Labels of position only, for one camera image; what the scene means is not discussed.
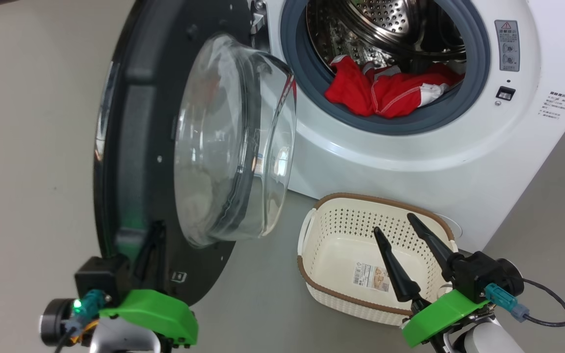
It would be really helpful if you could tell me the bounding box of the thin black cable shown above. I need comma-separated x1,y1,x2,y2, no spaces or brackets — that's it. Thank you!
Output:
54,328,76,353
522,277,565,353

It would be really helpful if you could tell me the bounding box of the stainless steel washing machine drum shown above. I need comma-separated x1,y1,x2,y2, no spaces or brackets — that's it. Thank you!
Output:
306,0,467,74

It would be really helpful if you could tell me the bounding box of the left cable with teal connector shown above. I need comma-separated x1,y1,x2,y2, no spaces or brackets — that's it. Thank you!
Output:
64,289,107,339

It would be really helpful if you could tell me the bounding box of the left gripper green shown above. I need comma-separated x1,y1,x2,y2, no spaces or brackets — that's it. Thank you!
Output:
99,222,199,350

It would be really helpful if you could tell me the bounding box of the right thin black cable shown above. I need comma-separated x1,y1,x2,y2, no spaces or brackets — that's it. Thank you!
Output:
522,277,565,353

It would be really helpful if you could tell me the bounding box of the right cable with teal connector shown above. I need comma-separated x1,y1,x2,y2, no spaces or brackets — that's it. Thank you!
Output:
485,283,565,328

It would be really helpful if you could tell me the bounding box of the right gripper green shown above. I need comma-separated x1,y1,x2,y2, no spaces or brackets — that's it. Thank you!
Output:
374,213,489,349

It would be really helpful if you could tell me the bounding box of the red and white garment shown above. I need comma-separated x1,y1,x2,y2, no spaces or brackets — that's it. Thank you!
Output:
324,55,464,119

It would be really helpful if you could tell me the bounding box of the left thin black cable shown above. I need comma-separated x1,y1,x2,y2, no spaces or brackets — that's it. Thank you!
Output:
54,328,76,353

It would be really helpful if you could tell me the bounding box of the grey warning sticker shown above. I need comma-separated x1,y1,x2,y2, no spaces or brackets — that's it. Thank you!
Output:
494,20,520,73

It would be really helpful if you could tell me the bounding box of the black round glass washer door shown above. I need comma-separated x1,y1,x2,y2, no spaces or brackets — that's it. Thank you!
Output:
93,0,298,307

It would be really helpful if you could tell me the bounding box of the cream perforated basket brown rim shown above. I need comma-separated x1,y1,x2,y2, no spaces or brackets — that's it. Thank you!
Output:
297,193,460,327

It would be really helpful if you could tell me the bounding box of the white front-load washing machine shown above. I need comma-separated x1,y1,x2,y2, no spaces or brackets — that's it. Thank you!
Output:
251,0,565,251

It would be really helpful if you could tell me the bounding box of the round white filter cover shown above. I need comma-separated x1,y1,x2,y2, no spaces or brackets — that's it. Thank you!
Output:
435,213,462,241

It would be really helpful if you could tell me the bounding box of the cable with teal connector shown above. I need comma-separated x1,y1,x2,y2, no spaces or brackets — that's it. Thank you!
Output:
64,289,107,339
485,283,565,328

